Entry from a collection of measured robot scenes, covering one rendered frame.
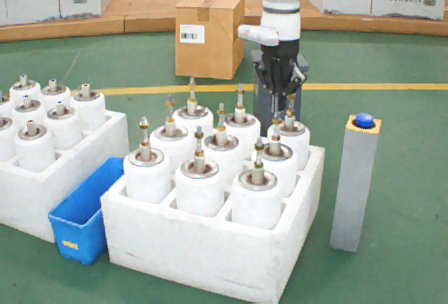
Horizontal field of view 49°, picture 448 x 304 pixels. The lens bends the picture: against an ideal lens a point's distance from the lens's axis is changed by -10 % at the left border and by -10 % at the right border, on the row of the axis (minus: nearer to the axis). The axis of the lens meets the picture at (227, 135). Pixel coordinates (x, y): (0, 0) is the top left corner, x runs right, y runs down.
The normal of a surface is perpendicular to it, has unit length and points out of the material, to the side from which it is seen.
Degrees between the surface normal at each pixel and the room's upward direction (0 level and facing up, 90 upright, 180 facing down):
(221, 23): 90
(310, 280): 0
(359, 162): 90
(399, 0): 90
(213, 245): 90
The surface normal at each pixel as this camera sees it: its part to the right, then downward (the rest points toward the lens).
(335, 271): 0.01, -0.89
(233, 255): -0.35, 0.42
